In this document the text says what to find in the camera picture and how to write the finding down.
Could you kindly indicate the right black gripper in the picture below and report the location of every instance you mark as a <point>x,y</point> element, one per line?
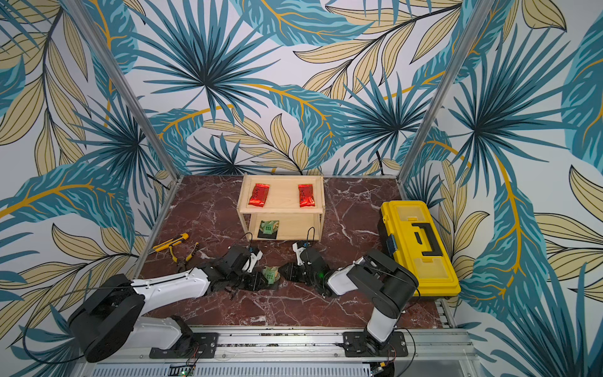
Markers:
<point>296,271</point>

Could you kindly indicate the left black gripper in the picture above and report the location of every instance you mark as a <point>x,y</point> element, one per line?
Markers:
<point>255,282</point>

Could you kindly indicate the green tea bag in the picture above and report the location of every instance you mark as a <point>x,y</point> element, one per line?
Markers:
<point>268,229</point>
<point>271,274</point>

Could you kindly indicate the red tea bag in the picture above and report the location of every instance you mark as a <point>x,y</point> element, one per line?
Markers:
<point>306,195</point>
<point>259,195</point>

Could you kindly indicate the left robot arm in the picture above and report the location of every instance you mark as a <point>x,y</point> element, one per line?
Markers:
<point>115,316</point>

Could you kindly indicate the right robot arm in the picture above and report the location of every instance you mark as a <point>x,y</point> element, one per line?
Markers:
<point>388,285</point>

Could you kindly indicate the wooden two-tier shelf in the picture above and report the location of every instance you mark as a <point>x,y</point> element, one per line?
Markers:
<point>296,223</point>

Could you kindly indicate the yellow utility knife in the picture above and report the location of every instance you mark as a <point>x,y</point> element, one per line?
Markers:
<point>171,243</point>

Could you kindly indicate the yellow black toolbox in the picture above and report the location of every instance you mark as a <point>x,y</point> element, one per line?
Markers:
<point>409,235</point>

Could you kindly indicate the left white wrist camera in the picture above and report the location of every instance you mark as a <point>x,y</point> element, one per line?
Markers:
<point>254,257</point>

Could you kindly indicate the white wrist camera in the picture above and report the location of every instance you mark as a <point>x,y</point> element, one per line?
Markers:
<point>254,257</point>
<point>298,248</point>

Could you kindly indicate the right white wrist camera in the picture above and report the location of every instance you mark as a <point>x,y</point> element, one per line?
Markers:
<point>298,248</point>

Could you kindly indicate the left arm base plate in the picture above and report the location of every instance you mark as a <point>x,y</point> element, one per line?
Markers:
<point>191,346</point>

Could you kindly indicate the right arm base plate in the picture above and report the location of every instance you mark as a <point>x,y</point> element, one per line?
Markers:
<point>360,344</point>

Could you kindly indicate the aluminium front rail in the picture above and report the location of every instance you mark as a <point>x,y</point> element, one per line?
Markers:
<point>248,351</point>

